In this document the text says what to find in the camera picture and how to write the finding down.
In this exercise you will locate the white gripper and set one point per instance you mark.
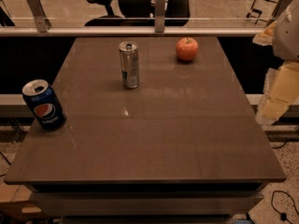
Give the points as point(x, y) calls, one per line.
point(288, 36)

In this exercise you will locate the silver redbull can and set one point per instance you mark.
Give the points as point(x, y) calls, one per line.
point(129, 64)

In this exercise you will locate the blue pepsi can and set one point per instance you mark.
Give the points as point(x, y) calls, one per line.
point(43, 102)

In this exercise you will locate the yellow cart in background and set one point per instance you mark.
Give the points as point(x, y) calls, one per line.
point(262, 11)

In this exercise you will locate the red apple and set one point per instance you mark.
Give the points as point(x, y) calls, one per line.
point(187, 49)

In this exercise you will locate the black office chair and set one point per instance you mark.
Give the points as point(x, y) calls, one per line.
point(141, 13)

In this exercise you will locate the right metal railing bracket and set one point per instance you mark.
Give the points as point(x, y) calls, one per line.
point(280, 7)

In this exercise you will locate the metal railing bracket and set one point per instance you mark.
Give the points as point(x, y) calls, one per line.
point(42, 22)
point(159, 16)
point(280, 7)

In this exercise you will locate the middle metal railing bracket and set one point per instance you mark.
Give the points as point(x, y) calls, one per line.
point(159, 16)

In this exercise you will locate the left metal railing bracket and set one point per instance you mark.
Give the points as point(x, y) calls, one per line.
point(42, 22)

